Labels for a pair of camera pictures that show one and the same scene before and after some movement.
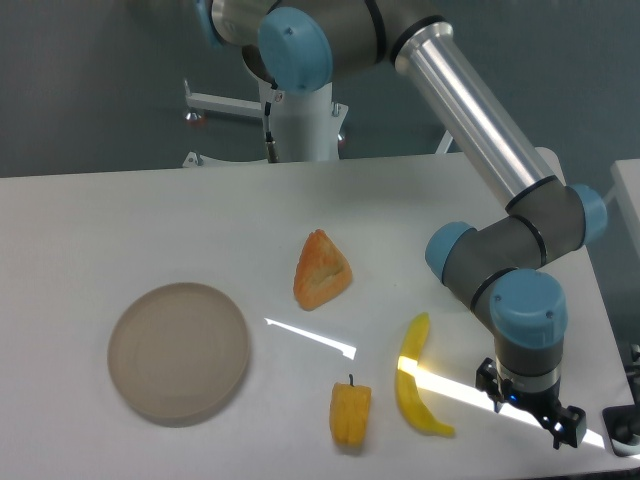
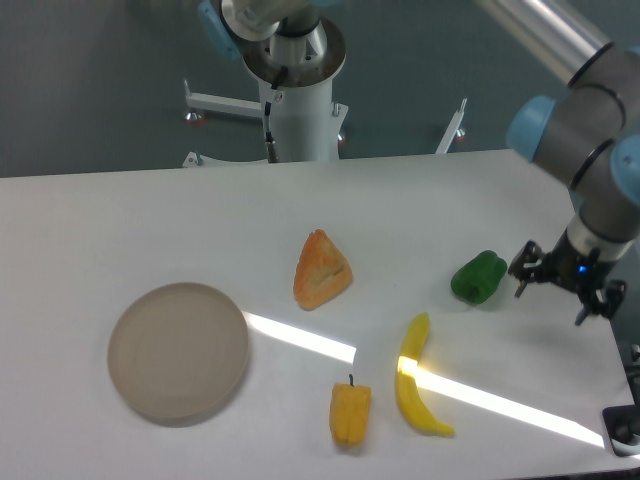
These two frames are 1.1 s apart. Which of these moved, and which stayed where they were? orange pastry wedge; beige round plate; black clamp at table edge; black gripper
Moved: black gripper
Stayed: orange pastry wedge; beige round plate; black clamp at table edge
